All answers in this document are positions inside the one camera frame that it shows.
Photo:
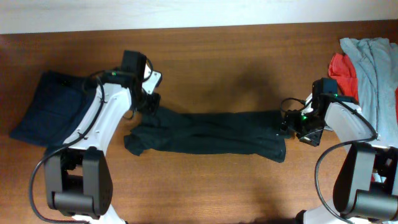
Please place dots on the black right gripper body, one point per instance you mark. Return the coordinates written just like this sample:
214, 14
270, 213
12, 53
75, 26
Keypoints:
307, 127

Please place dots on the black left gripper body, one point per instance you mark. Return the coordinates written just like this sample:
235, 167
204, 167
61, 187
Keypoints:
148, 103

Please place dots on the black Nike t-shirt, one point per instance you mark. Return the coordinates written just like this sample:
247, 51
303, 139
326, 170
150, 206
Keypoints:
256, 132

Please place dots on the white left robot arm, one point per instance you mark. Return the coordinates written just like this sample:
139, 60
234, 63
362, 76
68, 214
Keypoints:
77, 179

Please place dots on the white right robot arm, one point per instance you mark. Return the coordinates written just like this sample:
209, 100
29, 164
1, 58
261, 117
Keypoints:
366, 187

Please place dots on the red t-shirt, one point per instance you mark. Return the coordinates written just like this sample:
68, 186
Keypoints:
342, 70

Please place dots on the folded navy blue garment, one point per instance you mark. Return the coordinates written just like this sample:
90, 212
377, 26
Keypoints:
60, 102

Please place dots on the grey t-shirt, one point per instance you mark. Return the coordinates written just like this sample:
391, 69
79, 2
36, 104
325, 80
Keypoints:
375, 64

